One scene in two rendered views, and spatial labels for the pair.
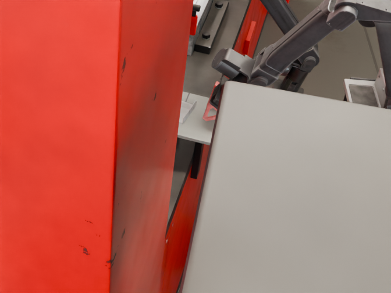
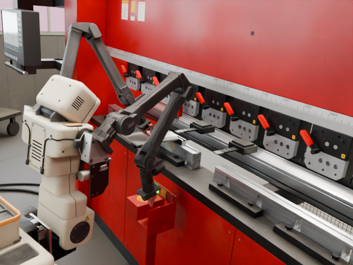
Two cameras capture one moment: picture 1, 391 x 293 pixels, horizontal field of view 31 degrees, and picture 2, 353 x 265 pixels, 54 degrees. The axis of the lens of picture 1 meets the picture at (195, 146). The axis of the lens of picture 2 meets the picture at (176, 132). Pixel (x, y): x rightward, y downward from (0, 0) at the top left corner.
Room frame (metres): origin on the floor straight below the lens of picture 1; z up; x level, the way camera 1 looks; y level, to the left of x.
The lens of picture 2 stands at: (2.89, -1.22, 1.68)
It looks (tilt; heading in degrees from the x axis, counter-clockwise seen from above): 19 degrees down; 134
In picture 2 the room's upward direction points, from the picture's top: 5 degrees clockwise
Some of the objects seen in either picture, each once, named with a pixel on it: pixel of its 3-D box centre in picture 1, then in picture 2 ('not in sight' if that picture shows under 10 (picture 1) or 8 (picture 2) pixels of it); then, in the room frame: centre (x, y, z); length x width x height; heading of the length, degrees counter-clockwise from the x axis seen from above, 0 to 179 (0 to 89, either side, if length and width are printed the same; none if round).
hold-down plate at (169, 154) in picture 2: not in sight; (165, 154); (1.53, 0.08, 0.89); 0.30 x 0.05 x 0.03; 172
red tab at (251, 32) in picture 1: (249, 37); not in sight; (2.49, -0.16, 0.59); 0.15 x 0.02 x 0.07; 172
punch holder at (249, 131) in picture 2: not in sight; (249, 119); (2.07, 0.06, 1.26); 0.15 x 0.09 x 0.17; 172
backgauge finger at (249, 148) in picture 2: not in sight; (233, 148); (1.87, 0.26, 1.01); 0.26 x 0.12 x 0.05; 82
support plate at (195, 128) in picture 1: (199, 118); (149, 137); (1.48, 0.00, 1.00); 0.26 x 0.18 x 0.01; 82
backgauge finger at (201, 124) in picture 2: not in sight; (193, 128); (1.52, 0.31, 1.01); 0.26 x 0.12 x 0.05; 82
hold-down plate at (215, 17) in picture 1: (212, 25); (234, 198); (2.09, 0.00, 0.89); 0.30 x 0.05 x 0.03; 172
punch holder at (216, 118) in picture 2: not in sight; (219, 107); (1.87, 0.09, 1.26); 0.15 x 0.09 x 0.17; 172
